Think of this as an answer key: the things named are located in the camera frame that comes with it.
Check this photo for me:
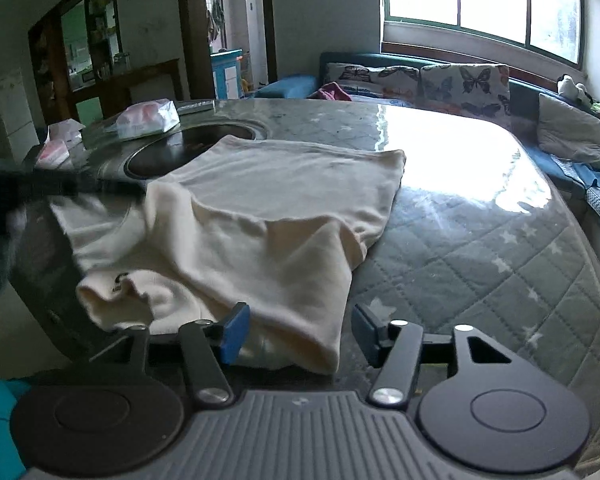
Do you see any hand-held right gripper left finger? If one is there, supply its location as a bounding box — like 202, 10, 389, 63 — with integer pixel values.
87, 302, 251, 407

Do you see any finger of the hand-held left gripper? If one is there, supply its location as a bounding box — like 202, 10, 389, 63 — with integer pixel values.
27, 169, 148, 197

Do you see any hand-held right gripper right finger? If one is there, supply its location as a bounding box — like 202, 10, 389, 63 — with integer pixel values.
352, 303, 512, 407

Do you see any cream t-shirt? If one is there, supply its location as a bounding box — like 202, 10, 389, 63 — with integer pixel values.
50, 135, 407, 376

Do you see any crumpled pink tissue pack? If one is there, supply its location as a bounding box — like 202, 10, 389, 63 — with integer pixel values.
34, 119, 84, 169

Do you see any round dark table hob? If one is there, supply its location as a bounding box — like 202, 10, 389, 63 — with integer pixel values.
124, 124, 269, 181

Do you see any white pink tissue pack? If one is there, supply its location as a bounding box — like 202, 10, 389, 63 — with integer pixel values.
114, 98, 181, 141

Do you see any dark wooden sideboard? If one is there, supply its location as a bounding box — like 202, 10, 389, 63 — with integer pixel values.
69, 58, 184, 122

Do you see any grey quilted star table cover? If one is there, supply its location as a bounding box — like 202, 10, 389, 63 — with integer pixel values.
10, 97, 600, 476

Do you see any blue white toy cabinet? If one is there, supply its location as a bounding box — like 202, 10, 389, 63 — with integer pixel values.
210, 48, 244, 100

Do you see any magenta cloth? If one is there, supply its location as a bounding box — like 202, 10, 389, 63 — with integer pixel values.
309, 81, 352, 102

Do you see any blue sofa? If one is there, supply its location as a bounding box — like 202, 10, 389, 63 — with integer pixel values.
254, 51, 600, 243

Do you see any butterfly print cushion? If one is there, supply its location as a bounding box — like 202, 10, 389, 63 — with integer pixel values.
419, 63, 512, 128
324, 62, 422, 102

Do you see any plain grey cushion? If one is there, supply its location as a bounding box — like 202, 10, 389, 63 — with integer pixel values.
536, 93, 600, 162

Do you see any panda plush toy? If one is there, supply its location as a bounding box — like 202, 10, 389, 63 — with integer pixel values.
557, 74, 589, 102

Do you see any green framed window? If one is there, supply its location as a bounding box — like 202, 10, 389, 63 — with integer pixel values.
381, 0, 585, 70

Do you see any dark wooden door frame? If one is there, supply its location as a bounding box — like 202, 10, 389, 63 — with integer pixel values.
176, 0, 279, 102

